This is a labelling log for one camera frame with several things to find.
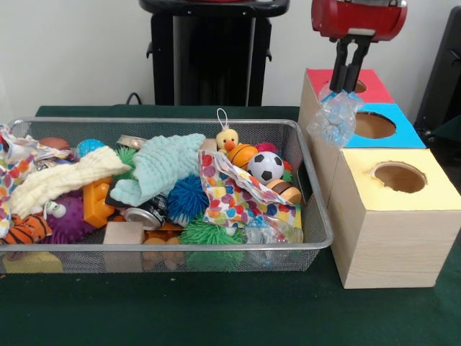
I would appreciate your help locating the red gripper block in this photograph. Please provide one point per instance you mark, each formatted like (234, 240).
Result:
(360, 18)

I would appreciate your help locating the colourful polka-dot cloth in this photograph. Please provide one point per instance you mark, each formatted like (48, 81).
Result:
(234, 205)

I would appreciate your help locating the wooden box with three holes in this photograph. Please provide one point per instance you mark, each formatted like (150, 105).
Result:
(389, 245)

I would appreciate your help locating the shallow clear mesh bin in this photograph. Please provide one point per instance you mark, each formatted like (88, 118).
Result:
(238, 259)

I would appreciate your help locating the black floor stand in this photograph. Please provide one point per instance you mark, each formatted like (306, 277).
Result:
(443, 79)

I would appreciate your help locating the dark green side table cloth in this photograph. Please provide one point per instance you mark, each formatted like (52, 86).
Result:
(448, 130)

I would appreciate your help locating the small soccer ball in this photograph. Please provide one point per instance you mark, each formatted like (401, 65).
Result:
(266, 167)

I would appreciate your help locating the small orange basketball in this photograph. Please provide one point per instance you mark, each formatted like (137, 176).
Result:
(243, 156)

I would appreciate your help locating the wooden burger toy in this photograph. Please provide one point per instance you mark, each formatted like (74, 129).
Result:
(287, 192)

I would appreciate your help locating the yellow duck toy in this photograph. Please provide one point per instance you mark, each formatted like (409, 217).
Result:
(227, 138)

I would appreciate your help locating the mint green knit cloth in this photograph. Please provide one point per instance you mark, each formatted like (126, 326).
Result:
(162, 166)

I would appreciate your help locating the black drink can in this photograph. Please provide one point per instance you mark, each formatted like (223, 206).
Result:
(148, 215)

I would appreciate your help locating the dark green tablecloth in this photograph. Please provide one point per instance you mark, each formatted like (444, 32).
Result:
(216, 310)

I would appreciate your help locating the cream cloth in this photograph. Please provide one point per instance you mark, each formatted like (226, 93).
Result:
(65, 180)

